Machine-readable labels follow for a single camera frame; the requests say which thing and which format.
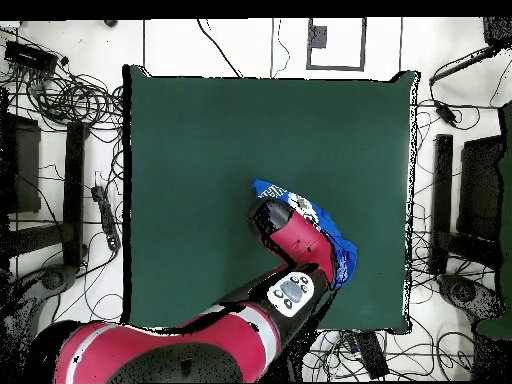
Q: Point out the black power adapter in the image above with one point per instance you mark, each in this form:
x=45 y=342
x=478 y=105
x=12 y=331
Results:
x=445 y=112

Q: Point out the grey square floor frame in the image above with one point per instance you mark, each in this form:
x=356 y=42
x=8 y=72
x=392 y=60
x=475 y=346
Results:
x=363 y=44

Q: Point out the blue printed t-shirt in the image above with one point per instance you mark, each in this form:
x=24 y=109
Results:
x=344 y=252

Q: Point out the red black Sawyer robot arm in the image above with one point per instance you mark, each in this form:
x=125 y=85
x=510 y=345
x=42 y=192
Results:
x=296 y=240

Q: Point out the dark grey square patch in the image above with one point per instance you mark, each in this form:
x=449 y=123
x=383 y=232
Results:
x=318 y=36

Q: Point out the black stand bar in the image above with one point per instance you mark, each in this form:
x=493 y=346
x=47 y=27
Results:
x=74 y=192
x=442 y=200

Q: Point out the grey chair base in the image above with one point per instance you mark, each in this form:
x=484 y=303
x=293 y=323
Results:
x=468 y=296
x=56 y=276

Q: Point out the black box device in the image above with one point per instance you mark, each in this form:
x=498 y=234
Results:
x=30 y=56

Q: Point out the black power strip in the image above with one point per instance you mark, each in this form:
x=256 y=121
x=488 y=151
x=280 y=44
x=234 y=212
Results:
x=372 y=356
x=106 y=218

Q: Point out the black rod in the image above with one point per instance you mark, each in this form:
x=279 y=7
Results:
x=464 y=66

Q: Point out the black flat panel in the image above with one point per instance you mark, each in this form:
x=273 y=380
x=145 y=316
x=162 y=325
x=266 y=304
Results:
x=480 y=188
x=26 y=168

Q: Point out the black speckled box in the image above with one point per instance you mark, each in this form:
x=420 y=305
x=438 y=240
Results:
x=498 y=31

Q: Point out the dark green table cloth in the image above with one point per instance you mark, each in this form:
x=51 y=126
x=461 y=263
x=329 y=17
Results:
x=200 y=160

